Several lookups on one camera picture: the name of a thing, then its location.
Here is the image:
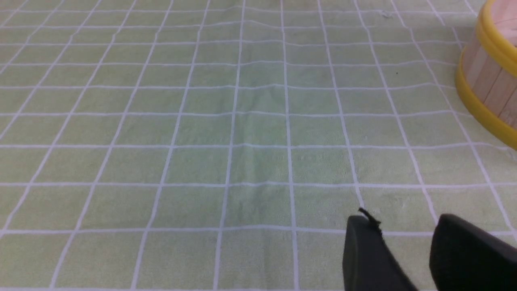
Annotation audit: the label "green checked tablecloth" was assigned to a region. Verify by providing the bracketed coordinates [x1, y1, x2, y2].
[0, 0, 516, 291]

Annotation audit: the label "wooden steamer basket yellow rims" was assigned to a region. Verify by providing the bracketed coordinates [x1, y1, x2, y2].
[455, 0, 517, 149]

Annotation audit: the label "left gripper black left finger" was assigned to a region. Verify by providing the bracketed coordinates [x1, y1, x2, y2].
[342, 208, 417, 291]

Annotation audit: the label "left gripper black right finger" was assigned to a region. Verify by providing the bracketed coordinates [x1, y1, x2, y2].
[429, 214, 517, 291]

